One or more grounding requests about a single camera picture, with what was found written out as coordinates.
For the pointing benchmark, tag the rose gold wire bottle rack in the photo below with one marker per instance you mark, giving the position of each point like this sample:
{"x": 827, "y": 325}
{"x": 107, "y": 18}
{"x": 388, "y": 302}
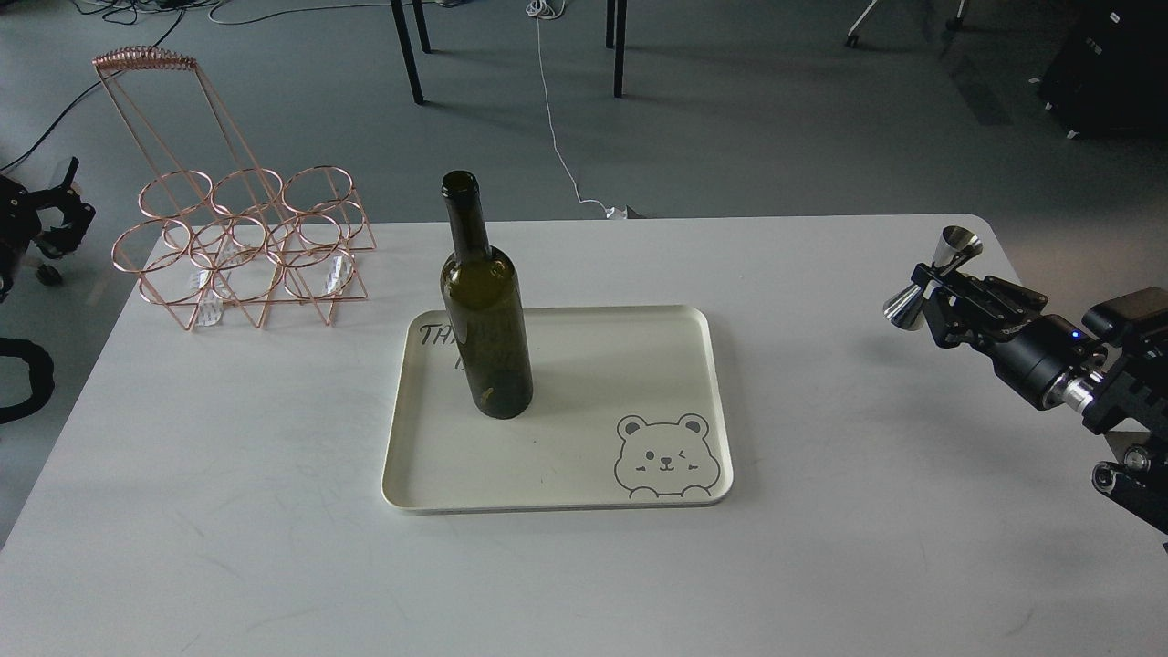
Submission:
{"x": 249, "y": 239}

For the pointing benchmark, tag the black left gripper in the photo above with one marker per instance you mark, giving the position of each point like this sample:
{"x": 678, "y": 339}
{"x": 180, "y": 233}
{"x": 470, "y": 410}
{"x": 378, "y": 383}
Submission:
{"x": 19, "y": 225}

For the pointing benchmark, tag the dark green wine bottle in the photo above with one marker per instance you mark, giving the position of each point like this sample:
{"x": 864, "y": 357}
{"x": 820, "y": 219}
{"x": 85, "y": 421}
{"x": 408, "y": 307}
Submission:
{"x": 481, "y": 294}

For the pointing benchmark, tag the white chair base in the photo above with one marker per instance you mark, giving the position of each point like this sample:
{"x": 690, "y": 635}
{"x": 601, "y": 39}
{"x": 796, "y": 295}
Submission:
{"x": 933, "y": 18}

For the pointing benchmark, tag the cream bear serving tray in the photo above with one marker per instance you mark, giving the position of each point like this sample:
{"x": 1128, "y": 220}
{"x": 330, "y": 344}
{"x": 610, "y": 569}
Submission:
{"x": 626, "y": 413}

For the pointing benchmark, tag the black case on floor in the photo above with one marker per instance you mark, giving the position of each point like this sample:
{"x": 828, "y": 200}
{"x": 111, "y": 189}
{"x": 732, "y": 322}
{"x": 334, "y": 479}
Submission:
{"x": 1110, "y": 76}

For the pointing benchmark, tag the black table leg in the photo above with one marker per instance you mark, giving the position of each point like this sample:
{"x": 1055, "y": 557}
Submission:
{"x": 617, "y": 12}
{"x": 407, "y": 39}

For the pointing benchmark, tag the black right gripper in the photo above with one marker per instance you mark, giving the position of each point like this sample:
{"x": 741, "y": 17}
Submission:
{"x": 1035, "y": 355}

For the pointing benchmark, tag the steel double jigger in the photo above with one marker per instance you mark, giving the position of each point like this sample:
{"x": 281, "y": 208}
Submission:
{"x": 956, "y": 245}

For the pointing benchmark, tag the black table leg right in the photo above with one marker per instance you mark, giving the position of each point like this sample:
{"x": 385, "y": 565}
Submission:
{"x": 617, "y": 12}

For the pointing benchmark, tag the black table leg left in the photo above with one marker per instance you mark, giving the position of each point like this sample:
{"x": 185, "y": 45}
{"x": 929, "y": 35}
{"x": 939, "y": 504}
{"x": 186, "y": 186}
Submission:
{"x": 407, "y": 39}

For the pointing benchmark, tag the black caster wheel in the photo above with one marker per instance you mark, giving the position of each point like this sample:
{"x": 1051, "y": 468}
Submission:
{"x": 48, "y": 276}

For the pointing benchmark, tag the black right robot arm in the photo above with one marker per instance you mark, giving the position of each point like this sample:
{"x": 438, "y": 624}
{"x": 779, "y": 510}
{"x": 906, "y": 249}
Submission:
{"x": 1110, "y": 370}

